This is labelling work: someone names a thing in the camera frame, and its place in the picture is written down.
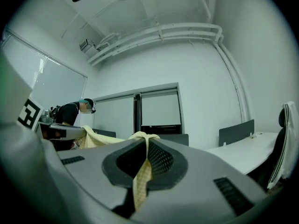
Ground grey desk divider panel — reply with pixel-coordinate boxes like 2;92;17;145
92;128;117;139
218;119;255;147
160;133;190;147

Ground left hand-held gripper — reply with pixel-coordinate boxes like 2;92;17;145
0;48;87;140

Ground narrow white roller blind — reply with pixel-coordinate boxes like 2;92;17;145
141;91;182;127

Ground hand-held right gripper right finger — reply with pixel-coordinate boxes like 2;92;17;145
130;136;269;224

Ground white sprinkler pipes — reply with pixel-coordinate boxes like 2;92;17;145
193;0;216;24

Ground white venetian blind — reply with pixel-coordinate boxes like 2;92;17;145
2;30;50;91

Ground black office chair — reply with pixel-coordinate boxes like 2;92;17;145
258;107;287;189

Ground white ceiling air unit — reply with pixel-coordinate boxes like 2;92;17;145
79;38;98;56

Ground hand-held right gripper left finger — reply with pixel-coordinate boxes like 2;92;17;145
57;138;149;214

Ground pale yellow clothes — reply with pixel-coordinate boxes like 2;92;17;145
74;125;162;213

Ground long white roller blind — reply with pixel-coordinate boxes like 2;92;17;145
32;57;88;113

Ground grey window frame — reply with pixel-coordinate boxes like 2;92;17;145
93;82;185;135

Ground wide white roller blind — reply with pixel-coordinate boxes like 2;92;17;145
95;96;135;135

